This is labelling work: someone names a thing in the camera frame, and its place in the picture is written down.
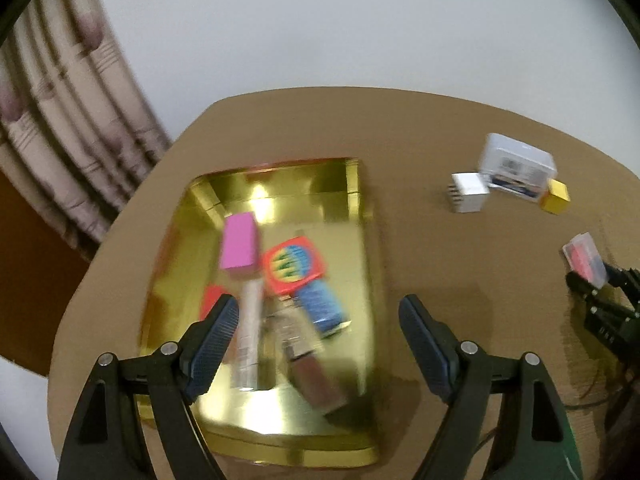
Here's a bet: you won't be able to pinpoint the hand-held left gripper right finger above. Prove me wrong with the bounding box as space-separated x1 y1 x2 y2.
398 294 565 480

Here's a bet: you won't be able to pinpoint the red tin with rainbow print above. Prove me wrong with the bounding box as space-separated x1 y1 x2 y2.
261 234 329 297

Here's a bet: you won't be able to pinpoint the brown wooden furniture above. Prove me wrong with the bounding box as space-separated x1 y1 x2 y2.
0 170 95 377

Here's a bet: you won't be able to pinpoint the pink block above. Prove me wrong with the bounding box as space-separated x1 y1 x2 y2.
220 212 261 281

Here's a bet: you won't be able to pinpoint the white cube with black stripes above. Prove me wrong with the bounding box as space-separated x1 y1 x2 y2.
446 172 491 214

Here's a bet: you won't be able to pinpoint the blue patterned small tin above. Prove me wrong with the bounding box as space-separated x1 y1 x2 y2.
295 280 351 337

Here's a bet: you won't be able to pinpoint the yellow cube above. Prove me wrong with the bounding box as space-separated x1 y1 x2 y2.
539 179 572 215

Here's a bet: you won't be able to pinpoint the gold metal tray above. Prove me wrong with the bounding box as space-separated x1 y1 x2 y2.
137 157 385 467

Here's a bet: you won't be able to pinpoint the beige patterned curtain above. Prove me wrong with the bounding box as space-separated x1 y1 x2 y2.
0 0 174 264

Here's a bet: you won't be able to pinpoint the small clear box red contents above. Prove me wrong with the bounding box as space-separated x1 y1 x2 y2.
561 232 609 286

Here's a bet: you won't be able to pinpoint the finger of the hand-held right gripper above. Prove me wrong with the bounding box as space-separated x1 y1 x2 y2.
602 261 640 307
565 271 632 322

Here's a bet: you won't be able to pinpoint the white tube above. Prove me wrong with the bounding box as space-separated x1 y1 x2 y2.
232 277 266 391

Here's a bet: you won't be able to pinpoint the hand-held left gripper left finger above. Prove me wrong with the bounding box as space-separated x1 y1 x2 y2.
57 294 240 480

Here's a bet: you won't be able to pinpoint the white labelled box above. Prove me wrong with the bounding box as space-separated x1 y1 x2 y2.
477 133 558 202

